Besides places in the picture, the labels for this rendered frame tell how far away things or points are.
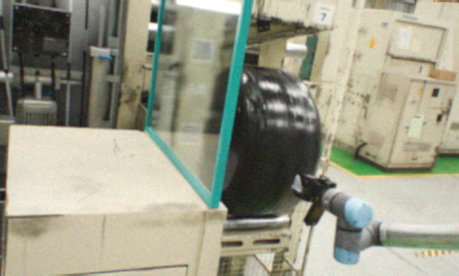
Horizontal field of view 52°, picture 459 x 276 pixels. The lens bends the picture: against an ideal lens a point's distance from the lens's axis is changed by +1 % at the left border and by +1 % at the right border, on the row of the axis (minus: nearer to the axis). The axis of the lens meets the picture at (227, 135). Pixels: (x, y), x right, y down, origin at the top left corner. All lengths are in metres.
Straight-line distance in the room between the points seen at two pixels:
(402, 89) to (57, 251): 5.57
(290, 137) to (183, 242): 0.75
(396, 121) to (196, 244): 5.37
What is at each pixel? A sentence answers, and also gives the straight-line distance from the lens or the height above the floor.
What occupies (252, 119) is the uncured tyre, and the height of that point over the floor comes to 1.32.
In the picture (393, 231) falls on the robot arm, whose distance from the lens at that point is 1.46.
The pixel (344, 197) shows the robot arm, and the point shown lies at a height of 1.19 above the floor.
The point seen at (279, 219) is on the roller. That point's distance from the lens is 1.84.
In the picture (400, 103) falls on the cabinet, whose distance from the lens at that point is 6.19.
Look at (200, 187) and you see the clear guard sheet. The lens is 0.99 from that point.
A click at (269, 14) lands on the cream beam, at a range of 1.97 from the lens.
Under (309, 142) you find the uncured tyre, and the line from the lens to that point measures 1.62.
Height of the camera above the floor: 1.64
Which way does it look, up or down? 14 degrees down
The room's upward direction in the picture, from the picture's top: 9 degrees clockwise
